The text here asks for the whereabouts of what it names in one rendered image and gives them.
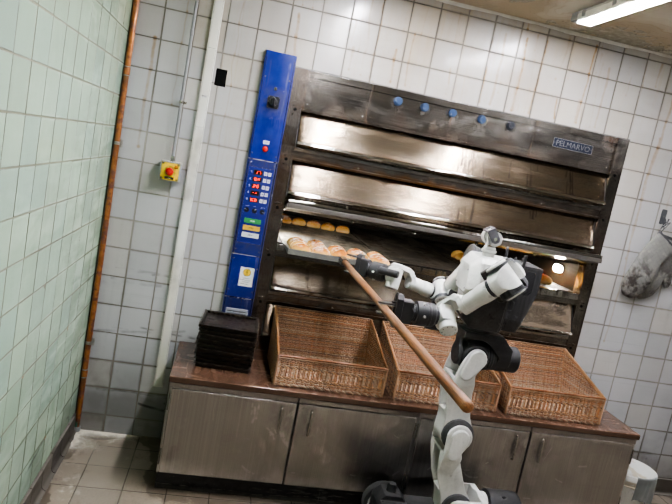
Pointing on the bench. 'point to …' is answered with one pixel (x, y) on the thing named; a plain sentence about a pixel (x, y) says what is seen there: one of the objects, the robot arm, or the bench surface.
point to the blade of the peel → (315, 255)
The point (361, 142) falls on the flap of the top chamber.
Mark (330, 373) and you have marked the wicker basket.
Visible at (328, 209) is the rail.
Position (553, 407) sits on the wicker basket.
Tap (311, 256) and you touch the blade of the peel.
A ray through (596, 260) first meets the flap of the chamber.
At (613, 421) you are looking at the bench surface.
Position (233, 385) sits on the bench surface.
